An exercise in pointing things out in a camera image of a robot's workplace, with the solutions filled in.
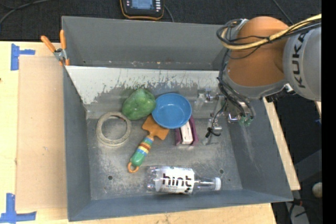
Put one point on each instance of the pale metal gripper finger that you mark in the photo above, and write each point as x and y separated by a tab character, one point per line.
206	95
215	128

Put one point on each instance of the blue bowl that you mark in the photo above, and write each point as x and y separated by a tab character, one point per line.
171	111

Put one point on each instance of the grey metal bin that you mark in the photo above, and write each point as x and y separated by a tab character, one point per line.
162	157

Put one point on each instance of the clear plastic bottle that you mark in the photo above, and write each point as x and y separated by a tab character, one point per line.
176	181

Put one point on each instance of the green toy bell pepper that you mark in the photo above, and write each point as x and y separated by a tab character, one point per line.
137	105

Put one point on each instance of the beige tape roll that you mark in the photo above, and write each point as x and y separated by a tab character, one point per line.
101	136

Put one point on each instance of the brown cardboard board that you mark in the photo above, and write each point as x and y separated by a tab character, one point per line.
39	133

